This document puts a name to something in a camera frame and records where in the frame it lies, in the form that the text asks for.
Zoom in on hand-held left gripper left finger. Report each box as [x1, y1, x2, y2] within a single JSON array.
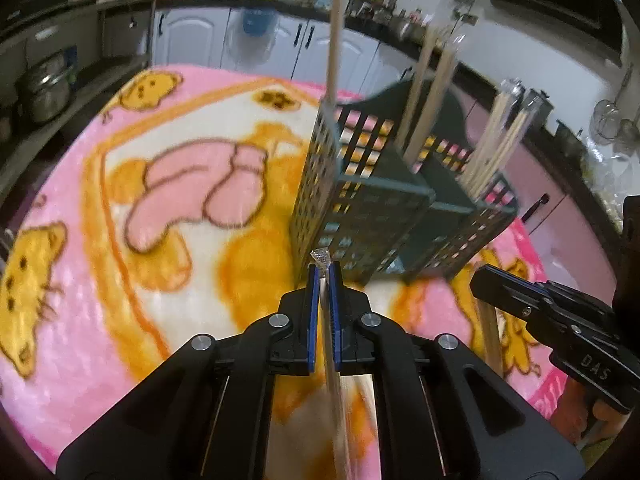
[[55, 262, 323, 480]]

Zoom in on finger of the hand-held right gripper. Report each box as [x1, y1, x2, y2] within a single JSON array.
[[470, 265, 562, 334]]

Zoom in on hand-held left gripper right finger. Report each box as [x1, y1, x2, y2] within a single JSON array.
[[330, 261, 586, 480]]

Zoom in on green perforated utensil holder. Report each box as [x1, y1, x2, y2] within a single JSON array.
[[289, 80, 521, 286]]

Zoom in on person's right hand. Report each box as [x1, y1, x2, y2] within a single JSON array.
[[552, 380, 626, 448]]

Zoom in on clear plastic bags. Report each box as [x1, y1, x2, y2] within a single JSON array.
[[585, 160, 626, 211]]

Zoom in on pink bear printed blanket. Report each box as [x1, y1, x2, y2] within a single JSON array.
[[0, 62, 561, 480]]

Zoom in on dark cooking pot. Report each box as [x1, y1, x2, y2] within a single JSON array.
[[555, 120, 583, 153]]

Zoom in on steel pot with lid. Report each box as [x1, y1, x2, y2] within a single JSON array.
[[520, 87, 556, 126]]

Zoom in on black kitchen countertop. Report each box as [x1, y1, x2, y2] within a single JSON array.
[[155, 0, 626, 196]]

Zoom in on black range hood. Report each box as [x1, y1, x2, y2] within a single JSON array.
[[487, 0, 623, 68]]

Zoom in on blue hanging bin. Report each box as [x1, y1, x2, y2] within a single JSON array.
[[242, 7, 275, 36]]

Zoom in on kitchen base cabinets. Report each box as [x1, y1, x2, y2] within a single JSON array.
[[150, 7, 621, 271]]

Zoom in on group of condiment bottles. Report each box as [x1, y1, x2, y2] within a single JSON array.
[[350, 0, 436, 41]]

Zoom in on stacked steel pots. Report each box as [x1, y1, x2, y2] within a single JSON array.
[[17, 55, 71, 123]]

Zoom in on wooden shelf unit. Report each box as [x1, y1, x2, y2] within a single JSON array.
[[0, 0, 156, 201]]

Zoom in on hanging wire strainer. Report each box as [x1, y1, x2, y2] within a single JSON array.
[[590, 97, 626, 143]]

